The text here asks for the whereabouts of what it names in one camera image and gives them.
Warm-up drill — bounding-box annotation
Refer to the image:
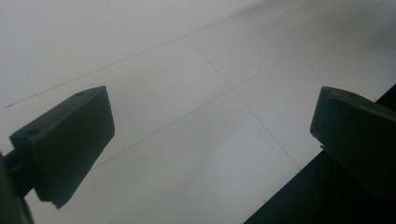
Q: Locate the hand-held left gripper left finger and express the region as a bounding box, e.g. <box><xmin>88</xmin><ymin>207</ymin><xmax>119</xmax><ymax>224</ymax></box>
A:
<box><xmin>8</xmin><ymin>85</ymin><xmax>116</xmax><ymax>210</ymax></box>

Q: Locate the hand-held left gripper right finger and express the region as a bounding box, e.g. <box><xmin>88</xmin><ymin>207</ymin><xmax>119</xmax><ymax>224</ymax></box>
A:
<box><xmin>309</xmin><ymin>85</ymin><xmax>396</xmax><ymax>203</ymax></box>

